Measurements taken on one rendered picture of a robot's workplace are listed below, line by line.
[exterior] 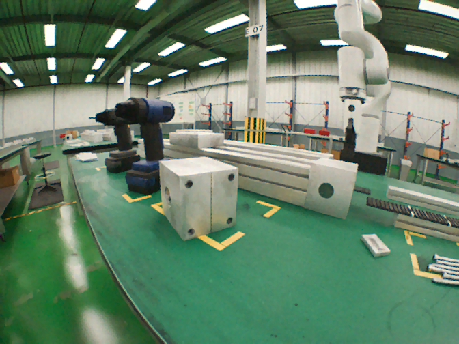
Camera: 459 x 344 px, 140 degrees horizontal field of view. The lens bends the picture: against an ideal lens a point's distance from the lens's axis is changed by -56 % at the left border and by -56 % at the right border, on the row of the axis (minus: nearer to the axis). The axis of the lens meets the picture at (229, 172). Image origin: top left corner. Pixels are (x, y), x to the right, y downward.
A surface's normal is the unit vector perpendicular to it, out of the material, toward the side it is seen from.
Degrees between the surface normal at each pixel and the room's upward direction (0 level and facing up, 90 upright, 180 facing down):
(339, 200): 90
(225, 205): 90
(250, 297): 0
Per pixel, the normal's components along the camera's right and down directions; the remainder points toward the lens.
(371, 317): 0.04, -0.97
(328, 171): -0.65, 0.17
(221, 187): 0.58, 0.22
